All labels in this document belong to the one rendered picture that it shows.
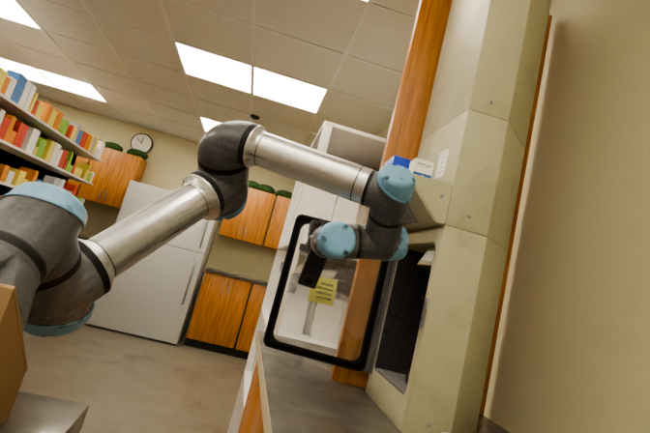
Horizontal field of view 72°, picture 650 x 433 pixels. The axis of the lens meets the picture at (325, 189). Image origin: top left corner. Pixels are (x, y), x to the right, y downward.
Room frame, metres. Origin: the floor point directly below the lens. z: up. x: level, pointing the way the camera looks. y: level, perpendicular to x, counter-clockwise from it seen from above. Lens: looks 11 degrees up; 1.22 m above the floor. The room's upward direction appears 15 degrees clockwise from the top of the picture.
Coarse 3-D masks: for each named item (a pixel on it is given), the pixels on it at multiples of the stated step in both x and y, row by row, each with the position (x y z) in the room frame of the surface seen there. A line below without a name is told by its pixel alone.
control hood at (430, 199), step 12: (420, 180) 1.04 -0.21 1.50; (432, 180) 1.04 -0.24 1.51; (420, 192) 1.04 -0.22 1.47; (432, 192) 1.04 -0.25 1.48; (444, 192) 1.05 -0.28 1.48; (420, 204) 1.06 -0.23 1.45; (432, 204) 1.04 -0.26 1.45; (444, 204) 1.05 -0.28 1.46; (420, 216) 1.11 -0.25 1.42; (432, 216) 1.05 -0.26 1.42; (444, 216) 1.05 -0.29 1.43; (408, 228) 1.25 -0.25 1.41; (420, 228) 1.19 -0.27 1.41
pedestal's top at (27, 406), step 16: (16, 400) 0.72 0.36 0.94; (32, 400) 0.73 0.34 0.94; (48, 400) 0.75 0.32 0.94; (64, 400) 0.76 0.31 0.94; (16, 416) 0.67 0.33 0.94; (32, 416) 0.68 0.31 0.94; (48, 416) 0.70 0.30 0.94; (64, 416) 0.71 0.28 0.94; (80, 416) 0.73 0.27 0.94; (0, 432) 0.62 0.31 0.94; (16, 432) 0.63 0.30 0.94; (32, 432) 0.64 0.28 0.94; (48, 432) 0.65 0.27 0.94; (64, 432) 0.66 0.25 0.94
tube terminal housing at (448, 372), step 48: (432, 144) 1.25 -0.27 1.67; (480, 144) 1.05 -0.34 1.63; (480, 192) 1.06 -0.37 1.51; (432, 240) 1.10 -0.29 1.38; (480, 240) 1.06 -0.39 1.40; (432, 288) 1.05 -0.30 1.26; (480, 288) 1.08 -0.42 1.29; (432, 336) 1.05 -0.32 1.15; (480, 336) 1.13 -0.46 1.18; (384, 384) 1.22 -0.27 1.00; (432, 384) 1.05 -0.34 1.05; (480, 384) 1.19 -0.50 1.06; (432, 432) 1.06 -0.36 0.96
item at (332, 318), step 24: (336, 264) 1.36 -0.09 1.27; (360, 264) 1.36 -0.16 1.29; (336, 288) 1.36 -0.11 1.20; (360, 288) 1.36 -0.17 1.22; (288, 312) 1.37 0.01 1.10; (312, 312) 1.36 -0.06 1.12; (336, 312) 1.36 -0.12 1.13; (360, 312) 1.35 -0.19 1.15; (288, 336) 1.36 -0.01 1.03; (312, 336) 1.36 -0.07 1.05; (336, 336) 1.36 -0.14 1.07; (360, 336) 1.35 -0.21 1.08
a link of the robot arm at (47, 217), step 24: (24, 192) 0.67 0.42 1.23; (48, 192) 0.68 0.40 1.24; (0, 216) 0.63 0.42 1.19; (24, 216) 0.64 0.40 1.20; (48, 216) 0.67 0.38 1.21; (72, 216) 0.70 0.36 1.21; (24, 240) 0.63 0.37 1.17; (48, 240) 0.66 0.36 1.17; (72, 240) 0.72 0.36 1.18; (48, 264) 0.67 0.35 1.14; (72, 264) 0.74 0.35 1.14; (48, 288) 0.72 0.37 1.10
